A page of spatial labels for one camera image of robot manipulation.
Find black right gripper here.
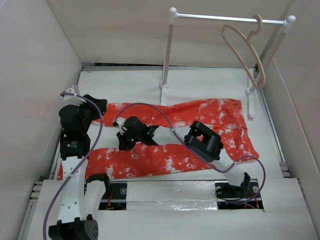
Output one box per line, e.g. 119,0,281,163
117,127,142,152

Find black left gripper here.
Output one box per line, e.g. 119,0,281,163
73,94,106,134

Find orange white tie-dye trousers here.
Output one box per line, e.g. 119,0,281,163
84,98,259,179

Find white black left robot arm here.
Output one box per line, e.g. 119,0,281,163
42,91,112,240

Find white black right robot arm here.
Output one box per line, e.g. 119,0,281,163
113,116,251,197

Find wooden clothes hanger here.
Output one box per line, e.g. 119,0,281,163
221,13,266,90

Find white clothes rack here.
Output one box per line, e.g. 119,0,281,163
156,6,296,120

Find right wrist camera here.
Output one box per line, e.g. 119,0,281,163
112,117,127,134

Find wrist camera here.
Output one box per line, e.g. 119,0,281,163
62,84,85,106
112,117,127,134

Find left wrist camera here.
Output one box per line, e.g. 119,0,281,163
62,84,85,106

